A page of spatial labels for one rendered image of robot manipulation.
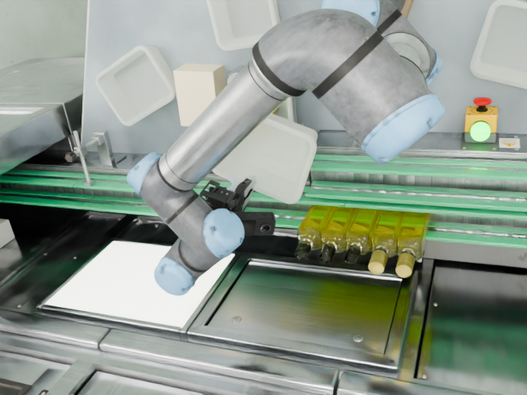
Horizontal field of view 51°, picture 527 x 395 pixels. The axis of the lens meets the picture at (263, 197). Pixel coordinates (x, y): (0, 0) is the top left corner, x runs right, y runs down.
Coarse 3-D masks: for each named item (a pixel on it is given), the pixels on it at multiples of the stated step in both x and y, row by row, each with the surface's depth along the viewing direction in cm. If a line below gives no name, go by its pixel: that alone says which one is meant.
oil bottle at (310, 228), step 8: (312, 208) 139; (320, 208) 139; (328, 208) 138; (312, 216) 136; (320, 216) 135; (328, 216) 136; (304, 224) 133; (312, 224) 132; (320, 224) 132; (304, 232) 130; (312, 232) 130; (320, 232) 130; (312, 240) 130; (320, 240) 131; (312, 248) 131
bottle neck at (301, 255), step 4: (304, 240) 129; (308, 240) 129; (300, 244) 128; (304, 244) 128; (308, 244) 128; (312, 244) 130; (296, 248) 127; (300, 248) 126; (304, 248) 126; (308, 248) 127; (296, 252) 126; (300, 252) 128; (304, 252) 126; (308, 252) 127; (296, 256) 127; (300, 256) 127; (304, 256) 126
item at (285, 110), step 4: (232, 76) 145; (228, 80) 146; (288, 100) 143; (284, 104) 151; (288, 104) 143; (292, 104) 144; (280, 108) 152; (284, 108) 152; (288, 108) 144; (292, 108) 144; (280, 112) 153; (284, 112) 153; (288, 112) 144; (292, 112) 144; (280, 116) 154; (284, 116) 153; (288, 116) 153; (292, 116) 144; (292, 120) 145
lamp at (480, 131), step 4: (476, 124) 129; (480, 124) 128; (484, 124) 128; (488, 124) 129; (472, 128) 129; (476, 128) 128; (480, 128) 128; (484, 128) 128; (488, 128) 128; (472, 132) 129; (476, 132) 129; (480, 132) 128; (484, 132) 128; (488, 132) 128; (472, 136) 130; (476, 136) 129; (480, 136) 129; (484, 136) 128; (488, 136) 129; (480, 140) 129
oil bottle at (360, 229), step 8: (360, 208) 136; (360, 216) 133; (368, 216) 132; (376, 216) 133; (352, 224) 130; (360, 224) 130; (368, 224) 129; (352, 232) 127; (360, 232) 127; (368, 232) 126; (352, 240) 126; (360, 240) 125; (368, 240) 126; (368, 248) 126
